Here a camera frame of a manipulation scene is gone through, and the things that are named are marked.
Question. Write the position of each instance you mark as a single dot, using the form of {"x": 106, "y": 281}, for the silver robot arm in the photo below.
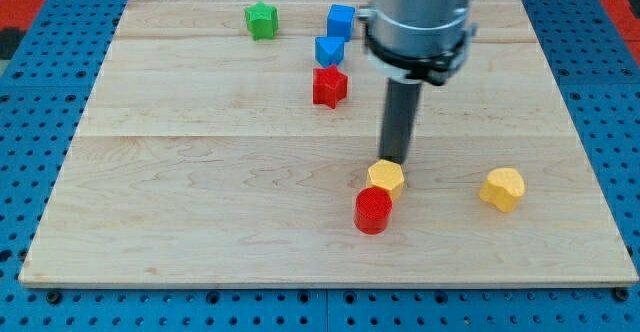
{"x": 414, "y": 41}

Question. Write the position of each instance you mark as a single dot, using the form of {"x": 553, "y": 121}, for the blue triangle block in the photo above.
{"x": 329, "y": 50}

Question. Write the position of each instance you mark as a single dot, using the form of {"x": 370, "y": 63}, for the blue cube block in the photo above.
{"x": 339, "y": 21}

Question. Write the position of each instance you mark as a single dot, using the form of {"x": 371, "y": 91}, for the yellow hexagon block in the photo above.
{"x": 388, "y": 176}

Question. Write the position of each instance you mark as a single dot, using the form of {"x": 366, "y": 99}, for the red star block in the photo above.
{"x": 329, "y": 86}

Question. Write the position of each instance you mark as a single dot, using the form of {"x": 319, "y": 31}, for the red cylinder block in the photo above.
{"x": 373, "y": 206}

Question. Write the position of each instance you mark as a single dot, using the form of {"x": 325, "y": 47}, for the yellow heart block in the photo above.
{"x": 503, "y": 188}

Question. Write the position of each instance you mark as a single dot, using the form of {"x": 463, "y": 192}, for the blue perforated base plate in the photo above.
{"x": 43, "y": 94}

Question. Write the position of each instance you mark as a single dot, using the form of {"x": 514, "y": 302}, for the wooden board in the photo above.
{"x": 200, "y": 162}

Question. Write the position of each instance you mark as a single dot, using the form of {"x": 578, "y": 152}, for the green star block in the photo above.
{"x": 262, "y": 20}

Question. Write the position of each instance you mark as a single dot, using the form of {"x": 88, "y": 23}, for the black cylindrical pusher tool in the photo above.
{"x": 400, "y": 108}

